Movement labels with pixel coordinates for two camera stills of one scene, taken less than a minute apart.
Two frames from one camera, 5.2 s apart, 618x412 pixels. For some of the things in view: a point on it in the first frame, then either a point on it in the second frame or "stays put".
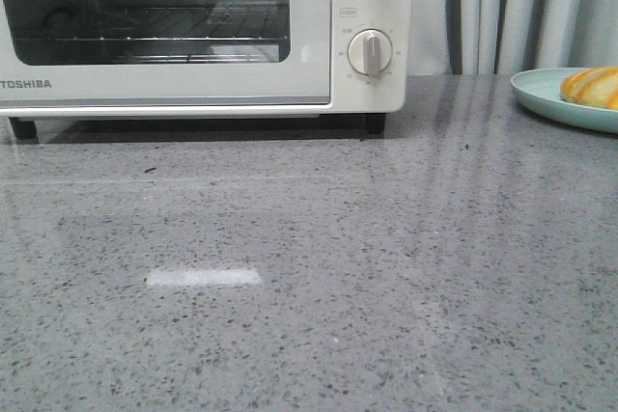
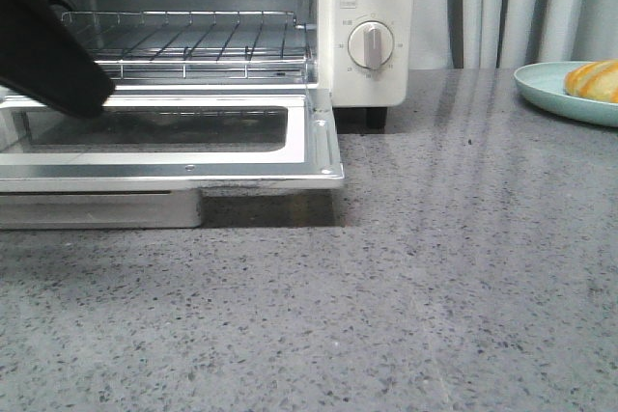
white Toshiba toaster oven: (168, 33) stays put
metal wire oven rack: (199, 34) stays put
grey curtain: (501, 12) stays put
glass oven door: (165, 26) to (156, 138)
